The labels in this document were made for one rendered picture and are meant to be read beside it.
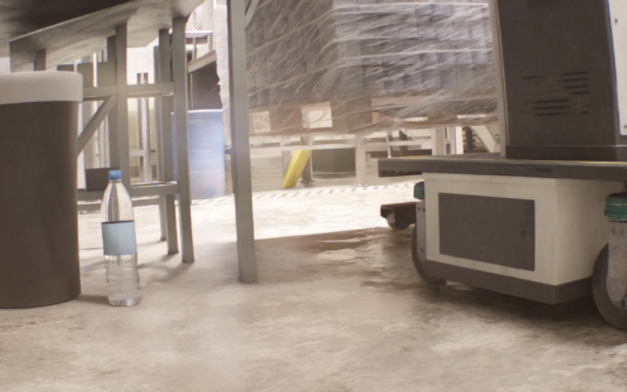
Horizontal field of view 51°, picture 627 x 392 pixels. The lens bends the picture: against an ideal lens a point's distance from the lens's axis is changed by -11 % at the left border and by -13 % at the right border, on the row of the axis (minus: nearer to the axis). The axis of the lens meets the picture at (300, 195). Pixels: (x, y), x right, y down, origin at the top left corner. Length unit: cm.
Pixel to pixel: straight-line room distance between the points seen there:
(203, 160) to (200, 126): 24
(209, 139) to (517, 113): 383
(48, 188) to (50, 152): 9
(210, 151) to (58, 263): 342
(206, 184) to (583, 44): 407
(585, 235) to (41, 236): 126
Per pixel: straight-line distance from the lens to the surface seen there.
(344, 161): 818
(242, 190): 202
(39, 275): 184
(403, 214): 295
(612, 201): 133
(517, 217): 144
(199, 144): 516
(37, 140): 180
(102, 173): 234
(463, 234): 159
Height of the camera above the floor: 38
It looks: 4 degrees down
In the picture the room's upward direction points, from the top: 3 degrees counter-clockwise
